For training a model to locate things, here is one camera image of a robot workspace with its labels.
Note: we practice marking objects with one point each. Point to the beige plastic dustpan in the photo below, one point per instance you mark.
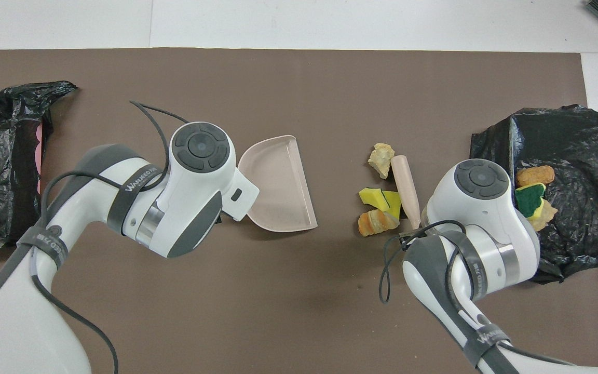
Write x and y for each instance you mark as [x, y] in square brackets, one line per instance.
[278, 187]

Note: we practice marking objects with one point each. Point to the yellow green sponge piece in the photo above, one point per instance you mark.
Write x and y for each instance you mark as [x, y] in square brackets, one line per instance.
[369, 197]

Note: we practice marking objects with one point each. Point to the pale torn croissant piece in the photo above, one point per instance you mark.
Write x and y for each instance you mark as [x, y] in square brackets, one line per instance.
[382, 160]

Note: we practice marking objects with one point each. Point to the beige hand brush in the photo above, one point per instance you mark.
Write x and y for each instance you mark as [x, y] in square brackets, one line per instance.
[405, 187]

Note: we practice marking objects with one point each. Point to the notched yellow green sponge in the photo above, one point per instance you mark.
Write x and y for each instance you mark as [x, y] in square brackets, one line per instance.
[529, 200]

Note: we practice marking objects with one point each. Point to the brown bread bun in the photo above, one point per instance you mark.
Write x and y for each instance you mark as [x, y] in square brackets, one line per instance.
[535, 175]

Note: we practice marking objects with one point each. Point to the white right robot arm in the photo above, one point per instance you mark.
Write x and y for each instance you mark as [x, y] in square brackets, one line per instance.
[480, 218]

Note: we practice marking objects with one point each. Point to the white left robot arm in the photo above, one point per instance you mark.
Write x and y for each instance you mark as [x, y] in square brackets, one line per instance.
[195, 192]

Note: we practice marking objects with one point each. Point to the black bag lined bin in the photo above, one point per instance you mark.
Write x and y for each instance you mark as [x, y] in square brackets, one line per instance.
[579, 156]

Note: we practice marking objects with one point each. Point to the brown table mat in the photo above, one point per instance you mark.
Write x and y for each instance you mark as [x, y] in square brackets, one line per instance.
[278, 322]

